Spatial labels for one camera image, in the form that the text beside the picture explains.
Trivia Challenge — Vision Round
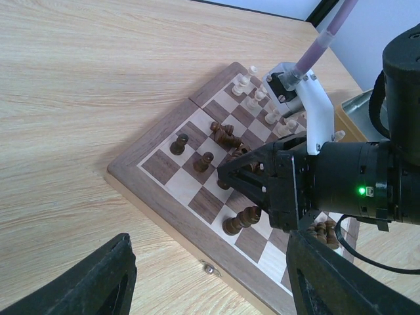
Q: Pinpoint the wooden chess board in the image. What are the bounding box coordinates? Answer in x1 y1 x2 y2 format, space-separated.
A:
106 61 362 315

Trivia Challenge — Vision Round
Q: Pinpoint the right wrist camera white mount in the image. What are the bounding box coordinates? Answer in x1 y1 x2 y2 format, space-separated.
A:
262 62 335 156

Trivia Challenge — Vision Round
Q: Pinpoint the gold tin box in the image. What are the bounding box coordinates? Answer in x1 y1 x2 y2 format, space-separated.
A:
335 89 387 142

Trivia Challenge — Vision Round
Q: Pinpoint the dark pawn corner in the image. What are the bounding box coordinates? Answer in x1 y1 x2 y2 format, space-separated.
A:
169 133 189 156

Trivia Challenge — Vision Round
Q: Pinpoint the dark tall chess piece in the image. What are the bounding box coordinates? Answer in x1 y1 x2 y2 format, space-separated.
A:
222 206 262 236

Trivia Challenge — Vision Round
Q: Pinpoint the dark chess piece off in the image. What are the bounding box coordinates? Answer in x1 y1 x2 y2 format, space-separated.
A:
306 220 339 250

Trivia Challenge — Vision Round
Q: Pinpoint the white chess piece row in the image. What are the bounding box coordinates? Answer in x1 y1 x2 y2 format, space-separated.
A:
232 65 347 144

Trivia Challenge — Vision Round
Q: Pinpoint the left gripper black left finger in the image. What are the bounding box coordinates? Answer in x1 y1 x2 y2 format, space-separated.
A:
1 233 137 314

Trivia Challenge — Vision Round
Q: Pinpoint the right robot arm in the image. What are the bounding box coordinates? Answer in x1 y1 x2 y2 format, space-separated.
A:
217 27 419 232

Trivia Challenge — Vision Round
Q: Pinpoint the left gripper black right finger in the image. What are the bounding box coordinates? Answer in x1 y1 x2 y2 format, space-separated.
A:
286 230 419 314

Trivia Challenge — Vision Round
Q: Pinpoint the pile of dark chess pieces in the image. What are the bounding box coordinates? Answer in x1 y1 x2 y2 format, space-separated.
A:
210 121 251 166

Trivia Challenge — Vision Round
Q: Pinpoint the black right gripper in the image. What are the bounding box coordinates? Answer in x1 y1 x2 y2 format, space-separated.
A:
217 133 320 232

